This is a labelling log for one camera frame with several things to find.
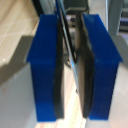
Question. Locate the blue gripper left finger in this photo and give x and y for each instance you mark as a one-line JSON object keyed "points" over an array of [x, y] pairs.
{"points": [[45, 70]]}

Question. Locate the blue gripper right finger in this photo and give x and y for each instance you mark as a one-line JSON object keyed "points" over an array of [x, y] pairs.
{"points": [[103, 70]]}

